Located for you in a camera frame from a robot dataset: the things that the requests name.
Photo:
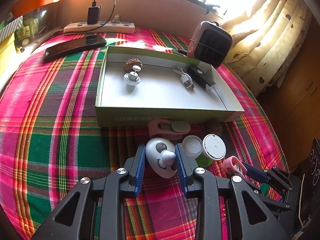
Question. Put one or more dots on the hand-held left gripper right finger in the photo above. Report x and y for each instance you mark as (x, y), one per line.
(181, 170)

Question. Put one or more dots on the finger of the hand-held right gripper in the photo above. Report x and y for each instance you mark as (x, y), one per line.
(255, 173)
(271, 201)

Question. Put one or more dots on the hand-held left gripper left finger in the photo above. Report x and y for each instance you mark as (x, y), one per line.
(138, 170)

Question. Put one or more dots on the white panda face gadget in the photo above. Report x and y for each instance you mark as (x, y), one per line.
(156, 155)

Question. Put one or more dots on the small clear plastic jar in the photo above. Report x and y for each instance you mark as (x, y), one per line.
(192, 146)

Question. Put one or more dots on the pink plastic clip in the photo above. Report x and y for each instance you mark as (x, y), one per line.
(228, 165)

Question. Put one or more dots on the green container with white lid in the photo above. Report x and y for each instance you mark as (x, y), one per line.
(214, 147)

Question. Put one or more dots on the pink clip with green pad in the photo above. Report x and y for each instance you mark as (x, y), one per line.
(165, 128)

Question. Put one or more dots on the green and white cardboard box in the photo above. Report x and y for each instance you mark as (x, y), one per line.
(150, 117)

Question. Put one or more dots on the small white knob toy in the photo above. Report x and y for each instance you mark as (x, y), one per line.
(132, 78)

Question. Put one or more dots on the black rectangular light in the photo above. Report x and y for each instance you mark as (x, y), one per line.
(201, 78)

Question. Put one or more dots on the brown walnut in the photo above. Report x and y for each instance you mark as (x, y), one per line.
(131, 63)

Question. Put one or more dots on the black box with round dials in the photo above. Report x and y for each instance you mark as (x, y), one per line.
(315, 160)

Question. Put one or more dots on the wooden cabinet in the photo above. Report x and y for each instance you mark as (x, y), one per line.
(295, 92)

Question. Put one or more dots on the plaid tablecloth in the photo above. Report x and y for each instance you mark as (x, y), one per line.
(50, 105)

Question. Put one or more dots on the grey portable heater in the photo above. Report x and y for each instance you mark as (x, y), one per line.
(210, 45)

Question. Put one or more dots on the black smartphone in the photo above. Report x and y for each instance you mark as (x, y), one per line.
(75, 46)

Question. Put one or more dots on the cream heart print curtain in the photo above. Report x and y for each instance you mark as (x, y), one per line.
(275, 30)

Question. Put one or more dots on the beige power strip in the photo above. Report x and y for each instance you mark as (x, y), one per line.
(100, 28)

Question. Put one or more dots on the small figurine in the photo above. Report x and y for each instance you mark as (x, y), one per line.
(116, 18)

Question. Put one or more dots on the black charger plug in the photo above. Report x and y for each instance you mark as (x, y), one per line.
(93, 15)

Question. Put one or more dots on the black window latch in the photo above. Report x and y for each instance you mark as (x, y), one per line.
(210, 6)

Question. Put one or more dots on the yellow cardboard box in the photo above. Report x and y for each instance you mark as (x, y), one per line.
(6, 52)

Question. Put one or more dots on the glass tank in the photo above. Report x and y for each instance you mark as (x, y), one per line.
(32, 27)

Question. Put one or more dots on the green striped box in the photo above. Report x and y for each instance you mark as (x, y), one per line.
(11, 28)

